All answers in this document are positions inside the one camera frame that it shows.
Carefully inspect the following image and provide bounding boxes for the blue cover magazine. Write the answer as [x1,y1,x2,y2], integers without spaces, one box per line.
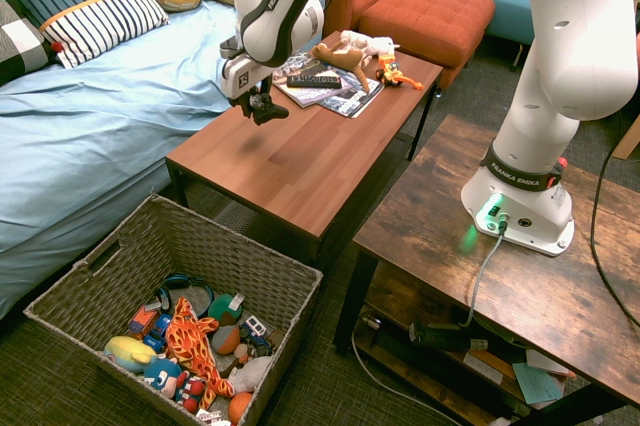
[316,68,386,120]

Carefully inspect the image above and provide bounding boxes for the plain orange ball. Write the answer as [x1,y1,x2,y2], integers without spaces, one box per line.
[226,391,255,425]

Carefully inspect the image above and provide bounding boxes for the purple cover magazine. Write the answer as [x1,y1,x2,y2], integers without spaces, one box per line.
[271,51,352,110]

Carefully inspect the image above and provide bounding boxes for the white cable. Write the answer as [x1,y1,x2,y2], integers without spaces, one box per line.
[349,313,467,426]

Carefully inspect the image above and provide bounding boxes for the rustic brown shelf table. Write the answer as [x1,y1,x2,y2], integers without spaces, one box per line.
[332,113,640,426]

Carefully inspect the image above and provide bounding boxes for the orange toy truck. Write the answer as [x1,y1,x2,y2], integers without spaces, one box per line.
[126,304,162,342]

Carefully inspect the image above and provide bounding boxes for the white envelope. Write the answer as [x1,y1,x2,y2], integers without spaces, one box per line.
[524,348,572,375]

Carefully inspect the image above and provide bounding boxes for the black white checked pillow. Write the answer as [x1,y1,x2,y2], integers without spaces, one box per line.
[0,0,59,88]

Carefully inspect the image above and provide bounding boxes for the yellow plush toy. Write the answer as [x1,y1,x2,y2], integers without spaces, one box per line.
[102,335,159,375]

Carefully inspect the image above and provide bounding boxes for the light wooden board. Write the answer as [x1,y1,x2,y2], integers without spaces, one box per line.
[611,113,640,162]

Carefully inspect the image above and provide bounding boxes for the white navy striped pillow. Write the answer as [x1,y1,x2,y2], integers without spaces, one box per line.
[38,0,171,70]

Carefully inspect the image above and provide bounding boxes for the grey orange ball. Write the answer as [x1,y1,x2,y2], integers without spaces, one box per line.
[210,324,242,358]

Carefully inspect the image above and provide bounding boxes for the white paper label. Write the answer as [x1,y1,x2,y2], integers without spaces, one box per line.
[464,351,506,385]

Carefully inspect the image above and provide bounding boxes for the blue helmet hero plush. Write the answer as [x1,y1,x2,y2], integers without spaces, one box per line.
[142,356,184,400]

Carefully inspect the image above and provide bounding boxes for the brown plush toy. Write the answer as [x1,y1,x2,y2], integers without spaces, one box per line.
[312,40,373,95]

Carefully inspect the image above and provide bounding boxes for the reddish wood coffee table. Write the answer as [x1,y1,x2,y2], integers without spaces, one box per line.
[164,30,444,268]

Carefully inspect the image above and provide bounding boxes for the grey white plush toy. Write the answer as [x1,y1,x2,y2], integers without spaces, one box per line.
[228,355,274,395]

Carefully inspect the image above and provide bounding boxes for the black cable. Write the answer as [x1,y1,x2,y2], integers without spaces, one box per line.
[589,110,640,331]

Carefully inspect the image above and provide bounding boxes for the green orange ball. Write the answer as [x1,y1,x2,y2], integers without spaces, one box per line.
[207,292,247,328]

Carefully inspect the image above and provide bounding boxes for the orange toy vehicle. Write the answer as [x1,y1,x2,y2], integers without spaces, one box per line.
[374,52,425,92]

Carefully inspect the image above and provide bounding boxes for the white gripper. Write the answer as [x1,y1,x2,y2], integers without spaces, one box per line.
[220,52,275,120]

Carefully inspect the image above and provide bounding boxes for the light blue sofa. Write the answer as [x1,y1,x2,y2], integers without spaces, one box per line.
[0,0,331,320]

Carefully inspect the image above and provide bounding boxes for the black gamepad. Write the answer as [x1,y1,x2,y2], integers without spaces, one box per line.
[248,93,291,127]

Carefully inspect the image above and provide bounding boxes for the blue white toy car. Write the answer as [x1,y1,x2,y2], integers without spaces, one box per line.
[238,315,274,359]

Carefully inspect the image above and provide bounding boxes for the black power adapter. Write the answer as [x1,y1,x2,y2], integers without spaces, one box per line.
[408,320,489,354]

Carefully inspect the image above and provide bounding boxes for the black remote control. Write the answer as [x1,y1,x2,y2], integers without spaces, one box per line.
[285,74,344,90]

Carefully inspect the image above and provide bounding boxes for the teal paper sheet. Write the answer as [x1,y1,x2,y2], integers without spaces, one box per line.
[511,361,566,405]

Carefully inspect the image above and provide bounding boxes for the blue headphones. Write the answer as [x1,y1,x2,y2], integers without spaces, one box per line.
[153,273,216,320]

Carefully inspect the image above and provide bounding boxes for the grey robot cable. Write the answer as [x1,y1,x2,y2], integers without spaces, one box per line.
[458,215,510,330]

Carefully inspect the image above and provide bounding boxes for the teal blue sofa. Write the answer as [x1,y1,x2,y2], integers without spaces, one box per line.
[473,0,537,72]

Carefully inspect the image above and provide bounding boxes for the grey wicker basket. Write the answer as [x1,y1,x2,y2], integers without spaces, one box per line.
[23,194,325,426]

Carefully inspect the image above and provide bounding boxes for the orange ottoman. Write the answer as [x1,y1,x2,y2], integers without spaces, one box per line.
[358,0,497,91]

